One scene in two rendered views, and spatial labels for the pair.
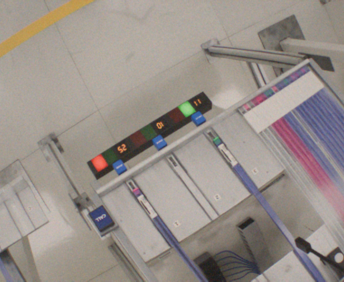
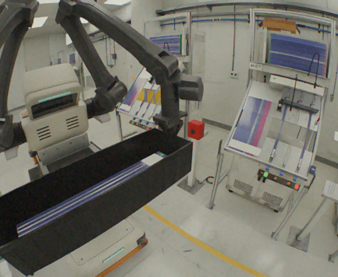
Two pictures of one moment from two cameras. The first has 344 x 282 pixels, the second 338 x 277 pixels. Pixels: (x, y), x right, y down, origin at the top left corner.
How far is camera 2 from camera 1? 0.87 m
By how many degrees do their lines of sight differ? 39
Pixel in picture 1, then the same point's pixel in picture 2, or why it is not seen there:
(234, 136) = (266, 155)
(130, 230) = (308, 162)
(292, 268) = (288, 117)
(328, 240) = (275, 113)
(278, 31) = (187, 188)
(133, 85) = (239, 222)
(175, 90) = (231, 210)
